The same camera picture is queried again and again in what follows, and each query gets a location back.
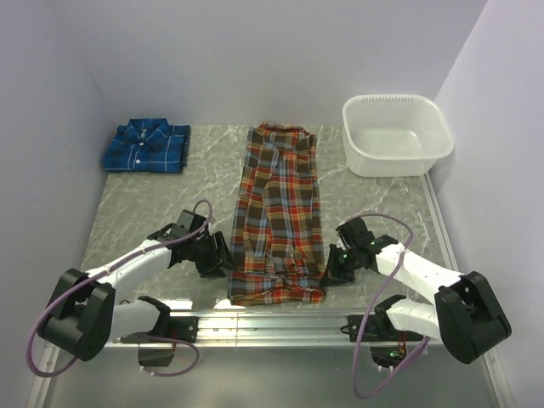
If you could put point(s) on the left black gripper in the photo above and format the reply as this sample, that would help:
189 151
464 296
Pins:
219 257

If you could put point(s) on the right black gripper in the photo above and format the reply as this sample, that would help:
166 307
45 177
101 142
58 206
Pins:
333 274

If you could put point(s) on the red brown plaid shirt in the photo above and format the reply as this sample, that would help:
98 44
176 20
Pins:
276 240

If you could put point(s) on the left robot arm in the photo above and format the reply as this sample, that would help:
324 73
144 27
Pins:
85 312

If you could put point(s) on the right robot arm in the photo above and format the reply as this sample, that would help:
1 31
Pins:
460 310

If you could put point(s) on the white plastic basin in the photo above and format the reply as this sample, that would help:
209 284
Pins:
394 135

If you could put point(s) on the blue plaid folded shirt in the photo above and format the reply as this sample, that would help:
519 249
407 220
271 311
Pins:
148 145

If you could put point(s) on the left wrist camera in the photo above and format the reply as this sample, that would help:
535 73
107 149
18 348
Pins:
188 224

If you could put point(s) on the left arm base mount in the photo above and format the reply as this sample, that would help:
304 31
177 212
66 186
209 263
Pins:
166 330

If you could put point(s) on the aluminium rail frame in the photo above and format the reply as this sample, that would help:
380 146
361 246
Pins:
260 358

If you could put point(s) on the black box under rail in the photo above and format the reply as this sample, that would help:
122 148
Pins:
151 357

